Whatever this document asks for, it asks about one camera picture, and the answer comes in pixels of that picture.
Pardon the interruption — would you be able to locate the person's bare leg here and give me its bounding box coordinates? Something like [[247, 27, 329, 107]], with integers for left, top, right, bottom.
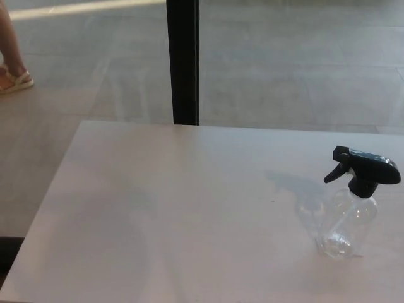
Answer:
[[0, 0, 28, 78]]

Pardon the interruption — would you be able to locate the white strapped sandal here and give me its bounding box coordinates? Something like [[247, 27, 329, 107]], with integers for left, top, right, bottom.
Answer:
[[0, 65, 35, 95]]

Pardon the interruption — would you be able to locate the clear plastic spray bottle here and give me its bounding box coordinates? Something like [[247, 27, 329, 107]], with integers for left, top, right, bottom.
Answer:
[[316, 187, 379, 258]]

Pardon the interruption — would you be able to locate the black window frame post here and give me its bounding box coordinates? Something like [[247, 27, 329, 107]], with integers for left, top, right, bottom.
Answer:
[[166, 0, 201, 126]]

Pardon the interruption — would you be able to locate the black trigger spray lid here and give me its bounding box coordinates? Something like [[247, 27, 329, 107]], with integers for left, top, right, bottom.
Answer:
[[323, 145, 402, 199]]

